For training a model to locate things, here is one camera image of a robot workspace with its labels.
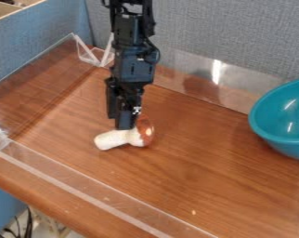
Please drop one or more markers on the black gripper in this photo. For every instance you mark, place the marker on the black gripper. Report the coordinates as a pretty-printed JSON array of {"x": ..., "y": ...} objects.
[{"x": 130, "y": 74}]

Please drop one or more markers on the white plush mushroom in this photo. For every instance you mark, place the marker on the white plush mushroom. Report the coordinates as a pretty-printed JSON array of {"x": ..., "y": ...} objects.
[{"x": 138, "y": 136}]

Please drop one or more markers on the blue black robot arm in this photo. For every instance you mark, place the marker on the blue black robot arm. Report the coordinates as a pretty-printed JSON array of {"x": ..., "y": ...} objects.
[{"x": 132, "y": 23}]

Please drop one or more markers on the blue plastic bowl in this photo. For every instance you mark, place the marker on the blue plastic bowl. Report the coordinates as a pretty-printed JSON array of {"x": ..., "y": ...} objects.
[{"x": 273, "y": 118}]

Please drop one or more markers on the clear acrylic left barrier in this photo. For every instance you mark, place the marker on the clear acrylic left barrier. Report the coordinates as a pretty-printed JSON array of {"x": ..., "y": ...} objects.
[{"x": 36, "y": 88}]

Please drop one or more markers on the clear acrylic barrier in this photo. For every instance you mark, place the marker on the clear acrylic barrier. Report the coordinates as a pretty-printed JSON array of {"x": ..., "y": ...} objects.
[
  {"x": 100, "y": 195},
  {"x": 36, "y": 88},
  {"x": 213, "y": 81}
]

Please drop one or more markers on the clear acrylic back barrier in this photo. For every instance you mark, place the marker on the clear acrylic back barrier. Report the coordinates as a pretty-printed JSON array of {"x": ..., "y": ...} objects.
[{"x": 213, "y": 81}]

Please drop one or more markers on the clear acrylic front barrier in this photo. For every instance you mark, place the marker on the clear acrylic front barrier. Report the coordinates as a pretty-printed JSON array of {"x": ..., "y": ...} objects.
[{"x": 100, "y": 195}]

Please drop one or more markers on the wooden shelf box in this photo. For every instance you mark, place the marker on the wooden shelf box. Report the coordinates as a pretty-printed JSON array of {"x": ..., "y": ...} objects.
[{"x": 9, "y": 7}]

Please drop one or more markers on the clear acrylic corner bracket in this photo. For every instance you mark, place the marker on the clear acrylic corner bracket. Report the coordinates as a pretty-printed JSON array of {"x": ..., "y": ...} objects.
[{"x": 96, "y": 56}]

